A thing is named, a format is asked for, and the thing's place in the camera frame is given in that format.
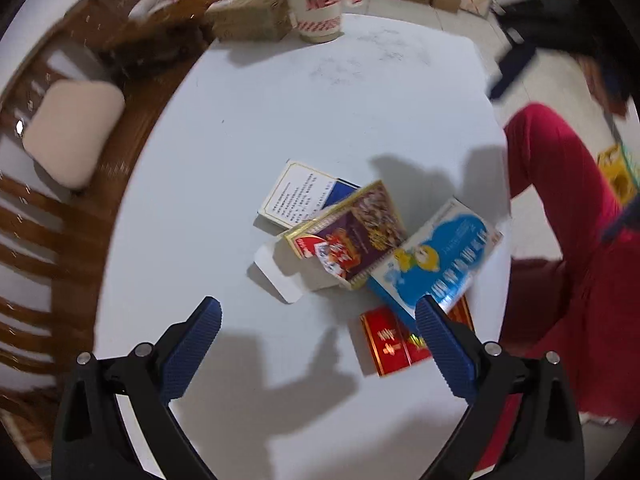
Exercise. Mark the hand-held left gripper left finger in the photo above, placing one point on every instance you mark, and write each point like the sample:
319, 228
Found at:
192, 355

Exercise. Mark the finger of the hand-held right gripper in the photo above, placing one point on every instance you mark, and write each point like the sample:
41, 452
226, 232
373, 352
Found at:
511, 67

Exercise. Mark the wooden slatted sofa bench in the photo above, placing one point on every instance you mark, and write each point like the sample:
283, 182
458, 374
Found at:
50, 220

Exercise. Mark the yellow plastic object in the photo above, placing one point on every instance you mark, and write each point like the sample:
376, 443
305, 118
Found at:
617, 170

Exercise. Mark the beige back cushion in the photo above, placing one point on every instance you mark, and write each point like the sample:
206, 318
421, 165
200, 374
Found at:
70, 130

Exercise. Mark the light blue medicine box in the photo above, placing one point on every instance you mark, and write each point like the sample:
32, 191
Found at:
440, 255

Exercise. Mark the cartoon print water bottle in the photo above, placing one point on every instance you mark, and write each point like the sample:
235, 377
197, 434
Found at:
315, 10

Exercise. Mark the white dark blue box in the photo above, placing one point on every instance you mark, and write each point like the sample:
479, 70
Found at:
295, 190

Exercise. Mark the grey pillow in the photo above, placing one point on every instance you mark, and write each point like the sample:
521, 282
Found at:
150, 5

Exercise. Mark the red gold box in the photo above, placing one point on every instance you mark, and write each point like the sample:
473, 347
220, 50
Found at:
387, 342

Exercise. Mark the wooden armchair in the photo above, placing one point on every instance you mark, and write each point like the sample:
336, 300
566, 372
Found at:
160, 50

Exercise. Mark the white carton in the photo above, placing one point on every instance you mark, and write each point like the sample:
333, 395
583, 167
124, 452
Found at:
280, 272

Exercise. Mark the small brown carton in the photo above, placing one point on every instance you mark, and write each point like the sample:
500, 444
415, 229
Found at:
250, 17

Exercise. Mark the person's red pants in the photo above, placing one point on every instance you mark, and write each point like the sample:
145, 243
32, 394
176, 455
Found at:
565, 240

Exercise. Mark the wooden table with white top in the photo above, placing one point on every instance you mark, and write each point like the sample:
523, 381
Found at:
325, 110

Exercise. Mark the maroon gold packet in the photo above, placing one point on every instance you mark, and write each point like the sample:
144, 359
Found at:
350, 240

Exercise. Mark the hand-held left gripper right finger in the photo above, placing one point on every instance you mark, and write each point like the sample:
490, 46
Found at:
445, 355

